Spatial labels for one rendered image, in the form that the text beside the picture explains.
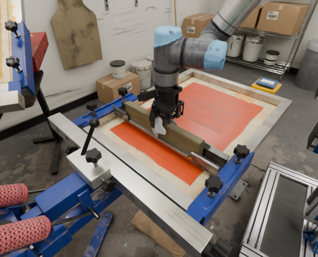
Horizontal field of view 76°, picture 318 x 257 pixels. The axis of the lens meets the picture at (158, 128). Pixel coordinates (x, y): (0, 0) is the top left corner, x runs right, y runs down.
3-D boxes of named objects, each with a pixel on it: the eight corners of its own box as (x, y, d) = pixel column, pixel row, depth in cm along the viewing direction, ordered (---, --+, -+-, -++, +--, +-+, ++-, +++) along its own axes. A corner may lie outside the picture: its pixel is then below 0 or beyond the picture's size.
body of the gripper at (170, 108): (168, 126, 65) (170, 93, 57) (149, 116, 69) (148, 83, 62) (183, 116, 69) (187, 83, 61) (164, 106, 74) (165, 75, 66)
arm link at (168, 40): (181, 33, 48) (148, 30, 50) (178, 76, 55) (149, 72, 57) (188, 26, 54) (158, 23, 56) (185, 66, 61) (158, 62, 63)
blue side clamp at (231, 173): (235, 159, 73) (240, 145, 69) (249, 166, 71) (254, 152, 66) (186, 219, 56) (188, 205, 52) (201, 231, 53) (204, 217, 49)
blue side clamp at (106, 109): (132, 104, 103) (131, 92, 98) (139, 107, 100) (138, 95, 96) (79, 132, 85) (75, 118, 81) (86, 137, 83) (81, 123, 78)
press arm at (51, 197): (96, 170, 63) (93, 159, 60) (108, 181, 60) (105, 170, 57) (40, 208, 53) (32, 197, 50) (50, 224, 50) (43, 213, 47)
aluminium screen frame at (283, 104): (190, 73, 129) (191, 68, 127) (289, 107, 98) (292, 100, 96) (79, 131, 84) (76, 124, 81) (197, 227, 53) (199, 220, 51)
